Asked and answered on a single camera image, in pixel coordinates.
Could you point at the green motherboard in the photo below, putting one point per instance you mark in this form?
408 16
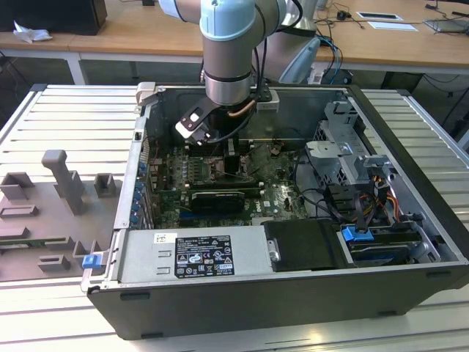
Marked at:
278 198

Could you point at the CPU socket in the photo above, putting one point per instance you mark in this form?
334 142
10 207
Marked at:
209 165

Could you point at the grey parts rack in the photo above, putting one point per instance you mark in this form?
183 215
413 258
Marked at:
44 216

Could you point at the grey case latch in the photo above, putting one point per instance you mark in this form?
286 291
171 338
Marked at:
144 93

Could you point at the metal drive cage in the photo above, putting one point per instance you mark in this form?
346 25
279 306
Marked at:
340 154

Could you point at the small black adapter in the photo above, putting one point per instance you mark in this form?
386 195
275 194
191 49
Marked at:
343 15

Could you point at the black PC case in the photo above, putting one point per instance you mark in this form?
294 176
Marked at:
256 311

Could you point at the black plastic shroud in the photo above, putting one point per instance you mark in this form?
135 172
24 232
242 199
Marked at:
304 245

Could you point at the clear plastic tray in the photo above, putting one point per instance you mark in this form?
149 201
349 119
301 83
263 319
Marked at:
447 25

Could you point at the wooden desk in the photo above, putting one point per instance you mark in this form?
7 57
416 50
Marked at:
128 33

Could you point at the silver power supply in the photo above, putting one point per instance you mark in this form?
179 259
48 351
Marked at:
146 253

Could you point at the crumpled white paper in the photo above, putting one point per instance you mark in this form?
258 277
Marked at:
31 33

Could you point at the black disk drive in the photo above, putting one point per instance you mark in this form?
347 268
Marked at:
381 253

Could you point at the blue case clip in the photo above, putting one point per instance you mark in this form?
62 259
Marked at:
91 262

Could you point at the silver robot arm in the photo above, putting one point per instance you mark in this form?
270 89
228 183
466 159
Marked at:
227 55

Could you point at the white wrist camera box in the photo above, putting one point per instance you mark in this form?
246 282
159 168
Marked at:
190 122

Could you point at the metal locking lever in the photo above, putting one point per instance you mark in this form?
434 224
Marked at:
234 175

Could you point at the coin cell battery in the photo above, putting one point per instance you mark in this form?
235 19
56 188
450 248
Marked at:
277 147

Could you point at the white paper sheet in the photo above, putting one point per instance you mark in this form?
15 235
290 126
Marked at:
391 25

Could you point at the blue disk carrier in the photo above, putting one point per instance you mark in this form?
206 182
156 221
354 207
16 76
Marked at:
351 234

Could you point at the graphics card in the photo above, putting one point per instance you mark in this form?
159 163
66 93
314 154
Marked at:
216 201

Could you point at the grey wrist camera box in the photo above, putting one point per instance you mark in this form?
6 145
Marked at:
267 100

